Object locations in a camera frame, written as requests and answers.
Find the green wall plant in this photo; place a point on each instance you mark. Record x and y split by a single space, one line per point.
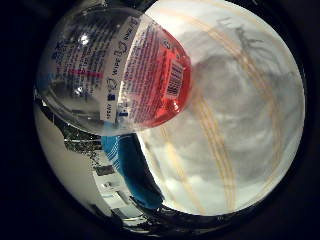
80 141

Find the dark framed wall picture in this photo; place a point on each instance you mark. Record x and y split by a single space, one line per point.
105 170

